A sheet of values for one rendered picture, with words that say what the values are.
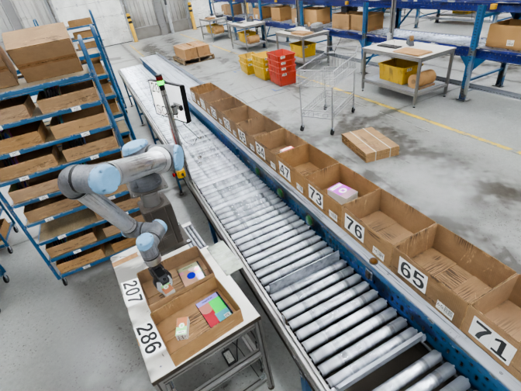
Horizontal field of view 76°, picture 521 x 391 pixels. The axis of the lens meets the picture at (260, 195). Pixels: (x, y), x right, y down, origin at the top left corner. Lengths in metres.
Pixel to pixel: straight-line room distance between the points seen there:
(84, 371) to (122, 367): 0.28
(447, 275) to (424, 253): 0.16
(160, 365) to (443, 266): 1.45
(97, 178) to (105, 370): 1.80
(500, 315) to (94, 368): 2.54
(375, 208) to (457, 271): 0.57
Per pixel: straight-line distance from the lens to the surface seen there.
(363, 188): 2.23
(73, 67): 2.99
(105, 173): 1.41
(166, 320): 1.93
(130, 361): 2.85
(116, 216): 1.77
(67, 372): 3.05
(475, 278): 1.89
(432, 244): 1.98
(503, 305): 1.83
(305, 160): 2.67
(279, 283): 1.89
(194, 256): 2.17
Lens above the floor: 2.22
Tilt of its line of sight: 34 degrees down
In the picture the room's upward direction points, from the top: 9 degrees counter-clockwise
